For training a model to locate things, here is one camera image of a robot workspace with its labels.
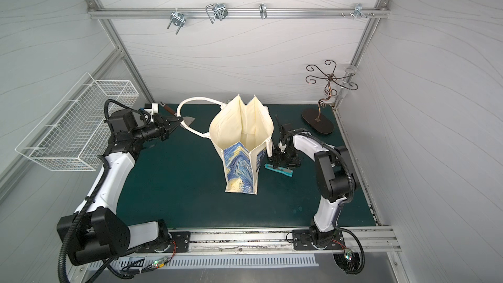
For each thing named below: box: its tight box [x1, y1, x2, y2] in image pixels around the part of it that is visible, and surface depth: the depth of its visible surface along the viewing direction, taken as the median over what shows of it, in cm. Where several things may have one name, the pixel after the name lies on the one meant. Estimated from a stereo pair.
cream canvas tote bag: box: [176, 94, 274, 195], surface depth 83 cm
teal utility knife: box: [263, 163, 294, 178], surface depth 95 cm
